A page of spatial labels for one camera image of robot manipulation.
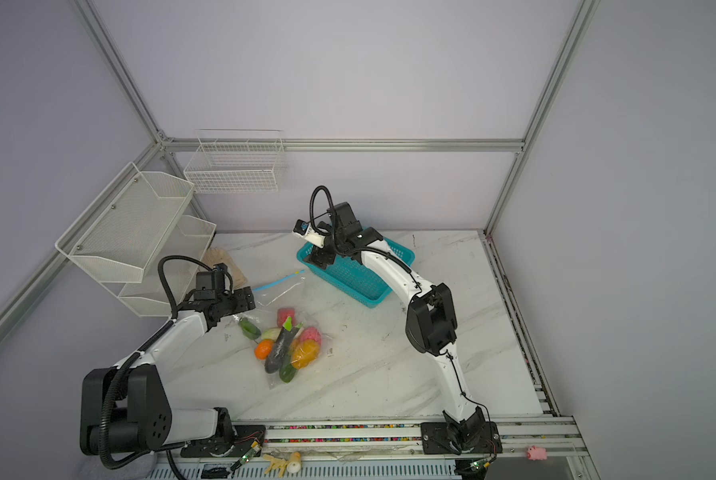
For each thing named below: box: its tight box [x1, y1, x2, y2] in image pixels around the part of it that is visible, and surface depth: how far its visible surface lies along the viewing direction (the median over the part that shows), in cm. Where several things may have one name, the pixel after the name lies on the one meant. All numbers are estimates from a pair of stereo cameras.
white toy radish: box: [238, 317, 281, 341], surface depth 90 cm
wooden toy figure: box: [263, 452, 301, 478], surface depth 70 cm
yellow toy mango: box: [290, 338, 320, 370], surface depth 82 cm
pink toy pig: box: [526, 445, 547, 461], surface depth 72 cm
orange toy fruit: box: [254, 338, 275, 361], surface depth 84 cm
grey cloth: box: [82, 454, 158, 480], surface depth 69 cm
